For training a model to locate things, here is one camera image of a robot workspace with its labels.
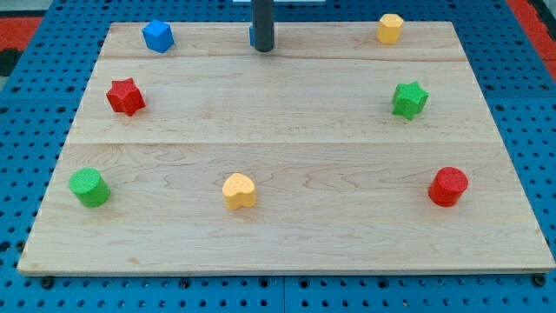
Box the yellow hexagon block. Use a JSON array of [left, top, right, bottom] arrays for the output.
[[376, 13, 404, 44]]

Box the yellow heart block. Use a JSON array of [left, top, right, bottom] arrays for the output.
[[222, 173, 257, 210]]

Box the light wooden board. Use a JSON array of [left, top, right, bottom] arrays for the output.
[[18, 22, 555, 276]]

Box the hidden blue block behind rod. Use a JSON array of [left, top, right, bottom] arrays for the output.
[[248, 25, 255, 47]]

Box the green star block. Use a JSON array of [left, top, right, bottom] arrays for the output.
[[392, 82, 429, 120]]

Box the red star block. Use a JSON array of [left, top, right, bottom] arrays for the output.
[[106, 78, 146, 117]]

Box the blue cube block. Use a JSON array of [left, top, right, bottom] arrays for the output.
[[142, 20, 174, 53]]

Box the red cylinder block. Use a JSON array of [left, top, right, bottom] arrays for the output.
[[428, 167, 469, 207]]

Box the green cylinder block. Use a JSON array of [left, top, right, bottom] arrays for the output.
[[69, 168, 111, 208]]

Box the blue perforated base panel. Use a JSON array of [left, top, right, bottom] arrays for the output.
[[1, 0, 555, 312]]

